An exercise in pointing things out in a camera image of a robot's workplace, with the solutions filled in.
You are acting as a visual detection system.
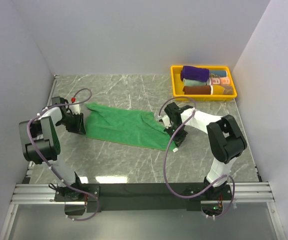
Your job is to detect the yellow plastic tray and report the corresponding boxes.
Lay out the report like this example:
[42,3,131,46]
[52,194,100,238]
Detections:
[170,65,237,101]

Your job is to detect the rolled mint towel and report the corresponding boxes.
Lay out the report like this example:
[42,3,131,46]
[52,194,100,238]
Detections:
[183,78,207,87]

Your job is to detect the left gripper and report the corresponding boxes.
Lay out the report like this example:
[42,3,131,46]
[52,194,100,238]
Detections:
[57,111,86,134]

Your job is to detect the aluminium rail frame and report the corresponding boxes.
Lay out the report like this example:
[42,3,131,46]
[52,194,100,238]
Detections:
[1,74,286,240]

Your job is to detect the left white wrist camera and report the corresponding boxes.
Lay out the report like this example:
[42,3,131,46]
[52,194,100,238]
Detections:
[69,104,81,115]

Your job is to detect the black base beam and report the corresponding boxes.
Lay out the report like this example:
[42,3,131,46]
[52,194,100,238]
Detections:
[49,183,232,216]

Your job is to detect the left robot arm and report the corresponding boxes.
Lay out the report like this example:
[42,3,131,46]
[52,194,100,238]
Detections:
[19,97,86,201]

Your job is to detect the green towel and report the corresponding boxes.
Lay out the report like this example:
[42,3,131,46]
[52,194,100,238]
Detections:
[85,102,170,151]

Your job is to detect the purple towel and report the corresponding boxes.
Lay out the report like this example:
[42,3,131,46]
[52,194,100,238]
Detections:
[180,65,210,82]

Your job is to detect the rolled pink printed towel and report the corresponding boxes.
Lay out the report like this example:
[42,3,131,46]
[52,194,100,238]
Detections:
[207,77,231,86]

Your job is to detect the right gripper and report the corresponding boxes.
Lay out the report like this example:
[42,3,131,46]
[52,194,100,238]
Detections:
[164,122,188,147]

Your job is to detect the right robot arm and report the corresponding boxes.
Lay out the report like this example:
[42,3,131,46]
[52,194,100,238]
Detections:
[162,102,247,200]

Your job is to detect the rolled brown towel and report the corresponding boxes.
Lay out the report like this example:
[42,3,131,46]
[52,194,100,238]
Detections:
[183,85,212,95]

